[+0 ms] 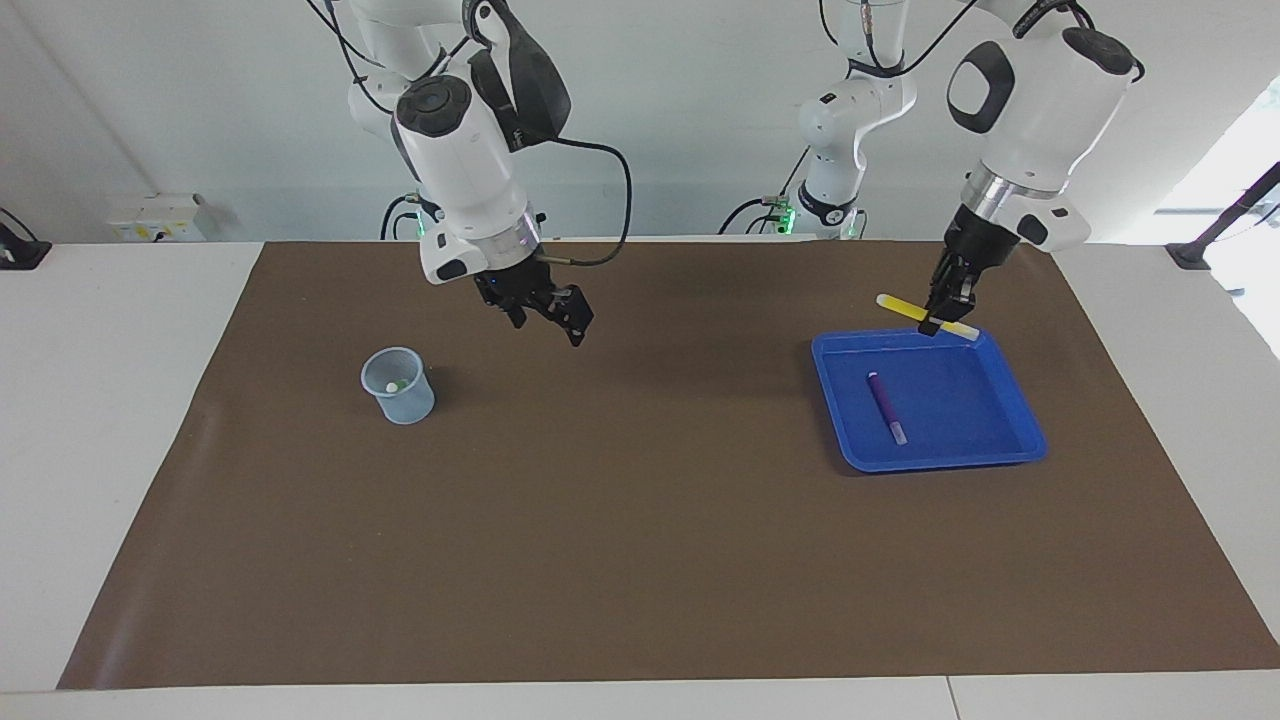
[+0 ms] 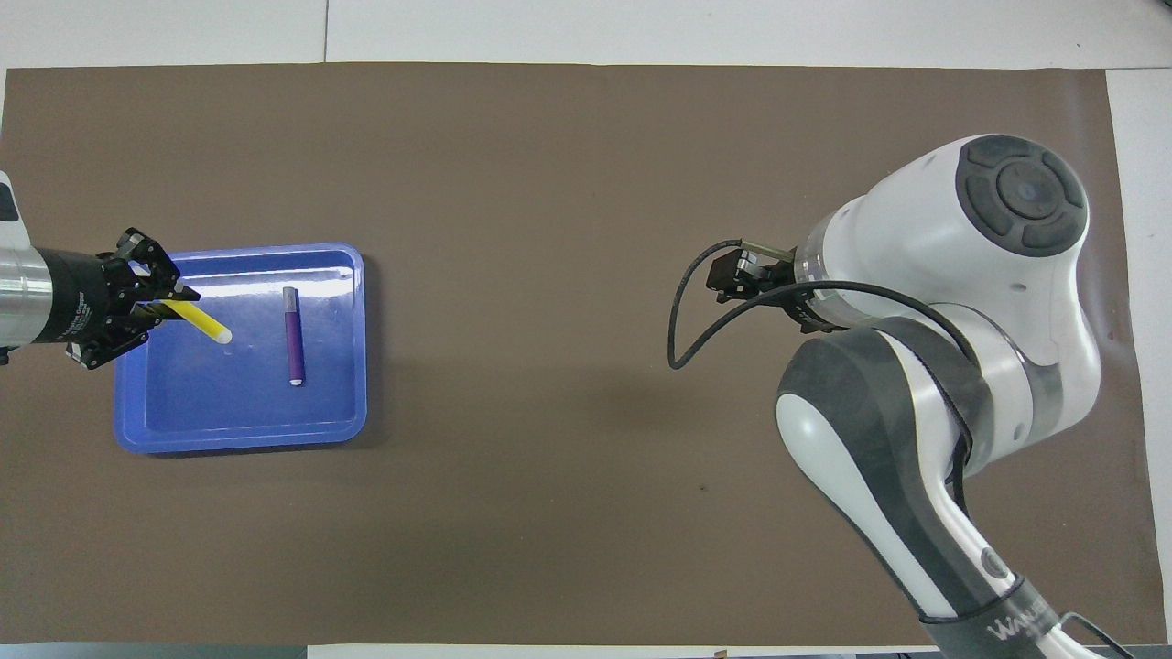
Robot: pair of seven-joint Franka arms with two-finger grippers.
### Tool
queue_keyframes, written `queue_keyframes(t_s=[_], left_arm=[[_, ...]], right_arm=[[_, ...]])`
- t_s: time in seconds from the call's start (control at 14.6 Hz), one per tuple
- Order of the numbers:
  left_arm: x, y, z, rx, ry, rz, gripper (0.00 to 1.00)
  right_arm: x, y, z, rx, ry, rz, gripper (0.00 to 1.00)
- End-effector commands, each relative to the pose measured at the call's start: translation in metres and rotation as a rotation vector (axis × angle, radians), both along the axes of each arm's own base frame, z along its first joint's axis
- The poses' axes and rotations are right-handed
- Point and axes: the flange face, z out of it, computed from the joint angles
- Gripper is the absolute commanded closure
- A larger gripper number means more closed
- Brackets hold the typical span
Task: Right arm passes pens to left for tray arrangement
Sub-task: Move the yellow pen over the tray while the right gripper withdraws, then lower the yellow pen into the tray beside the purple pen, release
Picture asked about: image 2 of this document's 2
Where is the yellow pen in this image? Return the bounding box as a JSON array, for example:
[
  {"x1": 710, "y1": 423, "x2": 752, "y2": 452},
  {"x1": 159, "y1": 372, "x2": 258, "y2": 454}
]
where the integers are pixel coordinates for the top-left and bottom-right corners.
[{"x1": 151, "y1": 295, "x2": 233, "y2": 346}]

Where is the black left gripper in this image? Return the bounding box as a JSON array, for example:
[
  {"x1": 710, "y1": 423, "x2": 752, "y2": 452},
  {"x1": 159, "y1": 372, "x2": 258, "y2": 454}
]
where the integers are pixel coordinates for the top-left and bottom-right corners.
[{"x1": 35, "y1": 227, "x2": 201, "y2": 372}]

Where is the purple pen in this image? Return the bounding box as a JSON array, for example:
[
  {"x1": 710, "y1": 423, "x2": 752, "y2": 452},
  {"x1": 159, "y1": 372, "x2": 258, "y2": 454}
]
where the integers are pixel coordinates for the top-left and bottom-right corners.
[{"x1": 282, "y1": 286, "x2": 307, "y2": 387}]

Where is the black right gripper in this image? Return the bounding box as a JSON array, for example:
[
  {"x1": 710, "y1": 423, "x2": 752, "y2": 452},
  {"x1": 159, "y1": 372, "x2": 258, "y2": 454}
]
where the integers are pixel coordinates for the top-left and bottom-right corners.
[{"x1": 710, "y1": 252, "x2": 848, "y2": 332}]

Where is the brown table mat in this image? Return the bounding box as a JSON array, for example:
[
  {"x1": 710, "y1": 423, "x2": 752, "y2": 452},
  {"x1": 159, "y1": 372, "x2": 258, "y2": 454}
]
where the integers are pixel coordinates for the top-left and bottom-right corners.
[{"x1": 0, "y1": 62, "x2": 1168, "y2": 646}]

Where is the blue plastic tray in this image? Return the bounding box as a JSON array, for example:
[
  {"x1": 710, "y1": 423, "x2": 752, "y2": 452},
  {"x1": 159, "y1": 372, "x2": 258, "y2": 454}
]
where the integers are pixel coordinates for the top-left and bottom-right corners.
[{"x1": 114, "y1": 242, "x2": 368, "y2": 455}]

